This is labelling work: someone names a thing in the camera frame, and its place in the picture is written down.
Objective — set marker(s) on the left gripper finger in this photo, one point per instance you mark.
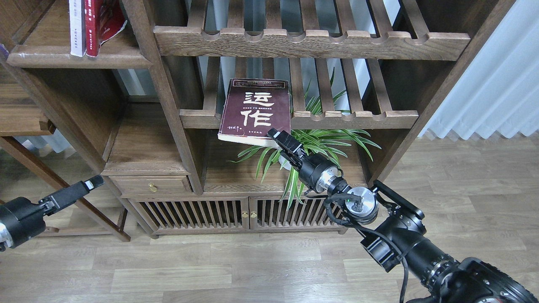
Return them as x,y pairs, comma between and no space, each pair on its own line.
65,197

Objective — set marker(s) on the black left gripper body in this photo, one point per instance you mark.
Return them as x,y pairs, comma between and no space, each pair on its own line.
22,220

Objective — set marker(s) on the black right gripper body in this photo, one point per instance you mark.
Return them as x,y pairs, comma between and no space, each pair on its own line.
317,172

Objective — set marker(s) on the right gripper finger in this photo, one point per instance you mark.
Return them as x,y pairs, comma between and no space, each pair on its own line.
291,148

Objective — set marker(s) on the dark maroon book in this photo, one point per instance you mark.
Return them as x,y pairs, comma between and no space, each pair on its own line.
252,108

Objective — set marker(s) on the red paperback book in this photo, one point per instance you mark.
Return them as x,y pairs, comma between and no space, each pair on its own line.
104,19

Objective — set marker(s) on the white paperback book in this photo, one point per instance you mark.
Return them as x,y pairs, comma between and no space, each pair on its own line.
77,22

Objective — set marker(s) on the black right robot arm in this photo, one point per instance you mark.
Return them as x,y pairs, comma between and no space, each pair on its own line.
393,233

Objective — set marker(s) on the white plant pot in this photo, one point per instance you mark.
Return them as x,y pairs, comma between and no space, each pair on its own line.
286,162

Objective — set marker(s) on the green spider plant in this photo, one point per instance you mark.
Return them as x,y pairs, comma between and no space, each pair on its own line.
323,141

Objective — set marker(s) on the wooden drawer with brass knob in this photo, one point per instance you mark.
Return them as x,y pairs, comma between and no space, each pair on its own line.
151,186

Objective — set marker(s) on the right slatted cabinet door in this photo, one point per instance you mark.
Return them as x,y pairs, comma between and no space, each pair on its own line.
268,214

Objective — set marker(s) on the wooden side furniture left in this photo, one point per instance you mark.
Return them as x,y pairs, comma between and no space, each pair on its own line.
20,116

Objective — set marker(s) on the dark wooden bookshelf unit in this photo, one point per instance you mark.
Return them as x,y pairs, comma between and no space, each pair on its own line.
150,103

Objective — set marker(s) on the white pleated curtain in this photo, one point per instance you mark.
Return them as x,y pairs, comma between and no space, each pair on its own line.
499,91

